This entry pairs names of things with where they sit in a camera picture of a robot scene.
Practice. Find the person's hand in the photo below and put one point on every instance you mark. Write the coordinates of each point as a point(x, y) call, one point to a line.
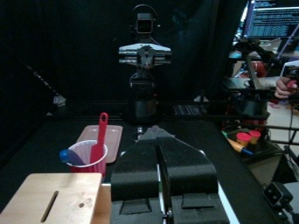
point(283, 87)

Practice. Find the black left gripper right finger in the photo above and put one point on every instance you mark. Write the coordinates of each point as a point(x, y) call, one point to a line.
point(187, 172)

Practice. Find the white handheld device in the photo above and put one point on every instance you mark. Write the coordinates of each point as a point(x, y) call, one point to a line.
point(289, 70)

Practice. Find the clear plastic cup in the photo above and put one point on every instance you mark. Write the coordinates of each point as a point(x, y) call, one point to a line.
point(87, 167)

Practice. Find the red silicone spatula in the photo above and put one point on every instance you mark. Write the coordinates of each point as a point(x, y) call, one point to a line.
point(100, 140)

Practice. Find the white cutting board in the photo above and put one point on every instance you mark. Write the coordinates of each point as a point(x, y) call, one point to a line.
point(227, 204)

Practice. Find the red cylinder toy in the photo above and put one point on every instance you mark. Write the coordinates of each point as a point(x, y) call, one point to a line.
point(253, 136)
point(243, 138)

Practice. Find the computer monitor with text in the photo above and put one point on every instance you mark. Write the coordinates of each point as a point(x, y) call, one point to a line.
point(272, 20)

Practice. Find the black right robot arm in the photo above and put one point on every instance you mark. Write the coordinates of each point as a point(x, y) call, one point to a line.
point(143, 96)

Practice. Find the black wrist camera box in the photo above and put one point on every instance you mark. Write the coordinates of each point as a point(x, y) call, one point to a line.
point(144, 25)

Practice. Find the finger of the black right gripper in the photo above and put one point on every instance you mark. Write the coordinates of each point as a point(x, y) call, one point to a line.
point(144, 57)

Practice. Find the yellow blue marker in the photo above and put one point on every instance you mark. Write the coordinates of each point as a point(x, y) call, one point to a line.
point(237, 146)

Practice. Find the pink rectangular tray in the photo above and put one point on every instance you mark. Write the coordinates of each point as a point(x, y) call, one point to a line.
point(112, 137)

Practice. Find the wooden knife block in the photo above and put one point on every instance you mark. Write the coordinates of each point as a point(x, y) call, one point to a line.
point(53, 198)

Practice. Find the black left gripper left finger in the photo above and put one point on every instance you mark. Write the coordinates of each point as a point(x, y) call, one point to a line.
point(133, 172)

